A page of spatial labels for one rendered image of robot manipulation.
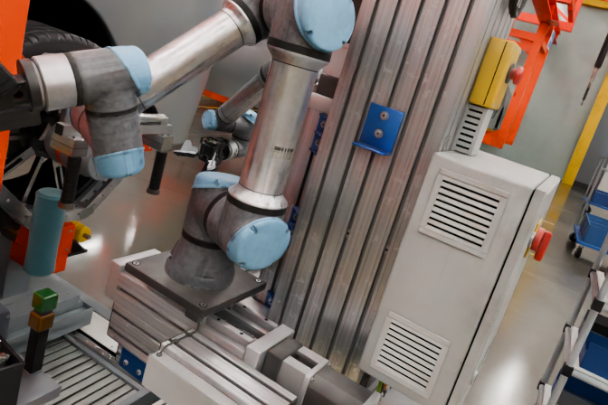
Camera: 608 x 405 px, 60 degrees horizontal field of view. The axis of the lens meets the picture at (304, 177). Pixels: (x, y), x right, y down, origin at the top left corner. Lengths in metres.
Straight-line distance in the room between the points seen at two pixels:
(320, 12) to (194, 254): 0.55
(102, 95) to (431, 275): 0.65
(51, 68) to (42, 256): 1.05
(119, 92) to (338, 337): 0.70
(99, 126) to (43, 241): 0.95
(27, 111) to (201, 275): 0.51
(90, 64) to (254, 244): 0.41
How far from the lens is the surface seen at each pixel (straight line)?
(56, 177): 1.97
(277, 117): 0.93
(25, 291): 2.19
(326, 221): 1.14
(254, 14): 1.00
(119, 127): 0.82
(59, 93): 0.78
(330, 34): 0.91
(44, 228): 1.72
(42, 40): 1.76
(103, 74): 0.79
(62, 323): 2.20
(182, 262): 1.13
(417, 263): 1.03
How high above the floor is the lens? 1.35
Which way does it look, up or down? 14 degrees down
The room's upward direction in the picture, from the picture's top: 16 degrees clockwise
